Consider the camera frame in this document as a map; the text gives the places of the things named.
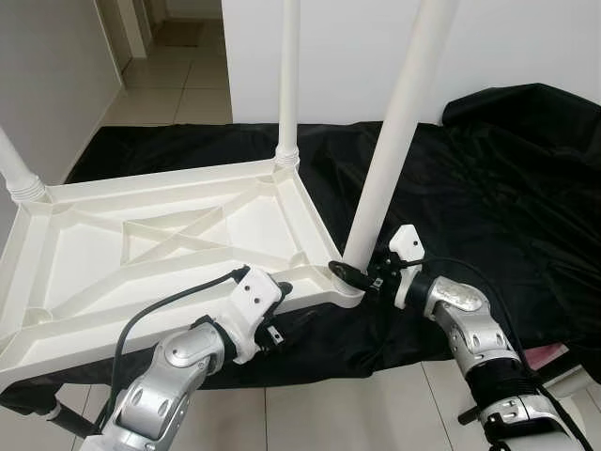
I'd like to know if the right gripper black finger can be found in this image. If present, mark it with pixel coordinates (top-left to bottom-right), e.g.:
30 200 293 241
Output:
328 261 373 288

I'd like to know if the white plastic table leg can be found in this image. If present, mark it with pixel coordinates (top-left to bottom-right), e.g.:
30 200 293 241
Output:
341 0 460 272
0 127 49 207
275 0 304 171

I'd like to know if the white plastic table top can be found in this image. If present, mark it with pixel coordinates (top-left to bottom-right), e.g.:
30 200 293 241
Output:
0 155 366 389

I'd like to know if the black cloth table cover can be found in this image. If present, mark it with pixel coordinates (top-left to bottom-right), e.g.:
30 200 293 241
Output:
0 82 601 415

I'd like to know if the pink stool seat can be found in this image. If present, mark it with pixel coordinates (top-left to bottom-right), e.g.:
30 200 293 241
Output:
521 343 570 368

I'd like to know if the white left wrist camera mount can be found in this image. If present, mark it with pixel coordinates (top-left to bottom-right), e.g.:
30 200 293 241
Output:
223 266 284 366

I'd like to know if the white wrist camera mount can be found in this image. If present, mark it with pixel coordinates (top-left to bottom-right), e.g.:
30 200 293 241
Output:
388 224 426 310
223 266 284 366

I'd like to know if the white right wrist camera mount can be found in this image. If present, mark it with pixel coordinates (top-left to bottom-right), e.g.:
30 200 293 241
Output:
388 224 426 310

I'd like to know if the white door frame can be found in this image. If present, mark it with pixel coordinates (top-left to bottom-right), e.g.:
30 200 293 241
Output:
94 0 147 63

